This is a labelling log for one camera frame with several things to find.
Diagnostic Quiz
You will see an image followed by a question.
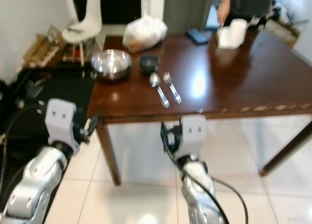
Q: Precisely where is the silver metal spoon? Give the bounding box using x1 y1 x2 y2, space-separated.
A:
149 72 171 109

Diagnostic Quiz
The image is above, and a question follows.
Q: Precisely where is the silver metal fork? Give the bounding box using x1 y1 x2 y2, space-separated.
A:
162 71 182 105

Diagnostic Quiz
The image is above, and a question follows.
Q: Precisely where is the white plastic bag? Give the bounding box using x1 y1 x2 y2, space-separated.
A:
122 14 168 53

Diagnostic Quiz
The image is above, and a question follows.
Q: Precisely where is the dark brown wooden table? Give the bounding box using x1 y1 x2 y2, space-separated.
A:
87 25 312 186

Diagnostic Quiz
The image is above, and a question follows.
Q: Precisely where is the white plastic chair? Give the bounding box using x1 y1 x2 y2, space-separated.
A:
60 0 102 67

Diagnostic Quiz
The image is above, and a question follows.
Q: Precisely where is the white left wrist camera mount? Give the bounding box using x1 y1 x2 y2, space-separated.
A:
44 99 79 143

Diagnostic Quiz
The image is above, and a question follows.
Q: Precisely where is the person in dark shirt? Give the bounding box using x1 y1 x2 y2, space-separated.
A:
216 0 276 25

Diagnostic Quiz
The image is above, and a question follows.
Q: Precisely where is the low wooden rack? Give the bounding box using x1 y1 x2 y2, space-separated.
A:
23 31 65 69

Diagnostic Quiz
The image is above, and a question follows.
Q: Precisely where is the small dark bowl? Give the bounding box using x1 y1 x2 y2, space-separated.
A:
138 54 160 75

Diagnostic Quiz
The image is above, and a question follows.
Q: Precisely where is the white paper container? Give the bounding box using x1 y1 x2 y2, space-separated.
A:
216 18 249 50

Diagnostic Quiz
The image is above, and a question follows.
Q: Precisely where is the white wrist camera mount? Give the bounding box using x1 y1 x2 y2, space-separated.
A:
180 115 207 159
44 99 79 143

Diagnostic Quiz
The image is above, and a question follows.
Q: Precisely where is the black floor mat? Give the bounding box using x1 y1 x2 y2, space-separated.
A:
0 68 96 137

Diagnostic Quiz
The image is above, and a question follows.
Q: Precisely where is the large steel mixing bowl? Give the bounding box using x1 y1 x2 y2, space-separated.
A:
91 49 133 82

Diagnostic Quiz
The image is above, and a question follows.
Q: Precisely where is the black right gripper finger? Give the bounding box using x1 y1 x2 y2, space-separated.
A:
159 121 173 147

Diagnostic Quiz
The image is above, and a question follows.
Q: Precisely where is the flat dark blue item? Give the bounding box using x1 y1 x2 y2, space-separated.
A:
186 28 210 45

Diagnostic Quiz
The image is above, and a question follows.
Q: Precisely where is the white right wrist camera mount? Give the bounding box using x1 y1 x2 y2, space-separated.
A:
180 115 207 159

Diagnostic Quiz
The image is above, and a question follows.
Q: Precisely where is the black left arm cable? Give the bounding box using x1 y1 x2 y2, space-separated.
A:
0 102 47 224

